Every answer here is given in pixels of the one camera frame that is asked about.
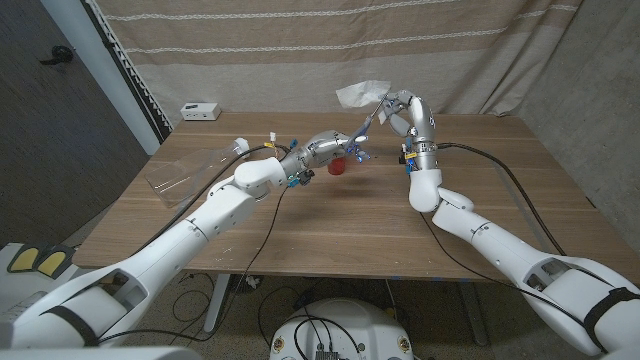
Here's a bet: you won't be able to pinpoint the black door handle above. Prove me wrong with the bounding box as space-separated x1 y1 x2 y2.
39 45 75 66

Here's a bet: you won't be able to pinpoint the white tissue sheet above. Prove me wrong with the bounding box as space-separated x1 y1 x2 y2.
335 79 394 126

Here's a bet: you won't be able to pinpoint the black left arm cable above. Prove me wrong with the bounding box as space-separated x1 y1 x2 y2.
132 143 293 256

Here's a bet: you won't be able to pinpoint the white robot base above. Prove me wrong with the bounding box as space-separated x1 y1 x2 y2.
268 298 415 360

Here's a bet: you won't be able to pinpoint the grey orange handled scissors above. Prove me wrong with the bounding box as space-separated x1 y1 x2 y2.
344 93 392 156

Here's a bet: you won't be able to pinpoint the white power box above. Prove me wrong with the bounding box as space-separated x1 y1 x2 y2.
180 102 222 122

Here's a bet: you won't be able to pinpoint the beige striped curtain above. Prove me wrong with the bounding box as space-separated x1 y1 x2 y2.
94 0 584 117

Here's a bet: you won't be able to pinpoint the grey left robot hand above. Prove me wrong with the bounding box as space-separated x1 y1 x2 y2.
281 129 373 177

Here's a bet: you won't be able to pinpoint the dark wooden door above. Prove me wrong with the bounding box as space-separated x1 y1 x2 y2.
0 0 151 249

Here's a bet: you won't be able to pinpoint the clear plastic bottle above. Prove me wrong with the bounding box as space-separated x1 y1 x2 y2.
144 137 251 209

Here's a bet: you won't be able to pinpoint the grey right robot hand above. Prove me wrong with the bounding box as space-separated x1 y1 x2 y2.
379 89 441 173

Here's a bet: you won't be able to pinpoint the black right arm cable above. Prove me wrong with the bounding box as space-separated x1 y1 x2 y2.
436 142 568 257

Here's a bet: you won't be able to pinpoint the grey table leg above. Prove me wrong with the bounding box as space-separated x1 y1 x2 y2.
457 280 490 347

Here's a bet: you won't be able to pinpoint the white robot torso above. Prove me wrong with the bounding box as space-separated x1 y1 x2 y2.
0 346 204 360

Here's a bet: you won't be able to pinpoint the white table leg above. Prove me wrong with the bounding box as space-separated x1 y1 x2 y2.
203 273 231 334

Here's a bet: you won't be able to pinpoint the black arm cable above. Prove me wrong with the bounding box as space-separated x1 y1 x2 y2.
436 142 568 257
132 143 293 256

